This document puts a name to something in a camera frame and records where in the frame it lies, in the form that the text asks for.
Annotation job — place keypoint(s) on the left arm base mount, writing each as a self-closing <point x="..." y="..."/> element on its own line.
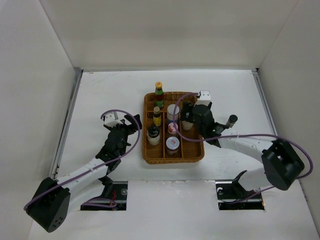
<point x="112" y="198"/>

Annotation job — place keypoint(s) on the small yellow label bottle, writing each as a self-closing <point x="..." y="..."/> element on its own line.
<point x="157" y="120"/>

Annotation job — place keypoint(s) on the red sauce bottle yellow cap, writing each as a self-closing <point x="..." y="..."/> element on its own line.
<point x="159" y="95"/>

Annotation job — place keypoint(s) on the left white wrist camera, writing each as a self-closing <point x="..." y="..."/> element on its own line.
<point x="110" y="119"/>

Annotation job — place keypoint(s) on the white salt grinder black top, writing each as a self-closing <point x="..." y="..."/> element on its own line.
<point x="153" y="135"/>

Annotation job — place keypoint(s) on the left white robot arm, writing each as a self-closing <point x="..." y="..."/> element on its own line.
<point x="50" y="203"/>

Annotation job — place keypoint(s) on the tall blue label spice jar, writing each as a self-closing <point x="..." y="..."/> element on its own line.
<point x="172" y="114"/>

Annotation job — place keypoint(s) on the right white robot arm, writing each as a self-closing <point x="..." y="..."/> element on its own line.
<point x="281" y="165"/>

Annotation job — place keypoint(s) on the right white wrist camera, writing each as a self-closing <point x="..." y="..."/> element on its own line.
<point x="203" y="98"/>

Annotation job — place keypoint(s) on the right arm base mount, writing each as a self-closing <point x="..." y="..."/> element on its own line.
<point x="231" y="196"/>

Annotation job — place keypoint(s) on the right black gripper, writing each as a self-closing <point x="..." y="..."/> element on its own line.
<point x="187" y="107"/>

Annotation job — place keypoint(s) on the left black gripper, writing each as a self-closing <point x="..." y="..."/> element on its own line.
<point x="131" y="120"/>

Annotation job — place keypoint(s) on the silver top pepper grinder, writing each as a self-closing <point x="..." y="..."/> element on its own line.
<point x="186" y="125"/>

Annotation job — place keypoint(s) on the small dark spice jar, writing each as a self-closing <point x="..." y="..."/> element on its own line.
<point x="231" y="120"/>

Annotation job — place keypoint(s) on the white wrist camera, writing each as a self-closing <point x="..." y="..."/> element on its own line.
<point x="203" y="98"/>
<point x="110" y="119"/>

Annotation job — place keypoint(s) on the pink lid spice jar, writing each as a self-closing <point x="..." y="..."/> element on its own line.
<point x="172" y="129"/>

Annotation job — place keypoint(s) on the brown wicker divided basket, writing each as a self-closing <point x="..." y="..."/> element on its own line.
<point x="188" y="152"/>

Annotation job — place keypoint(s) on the white lid round jar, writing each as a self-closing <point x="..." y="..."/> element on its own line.
<point x="172" y="145"/>

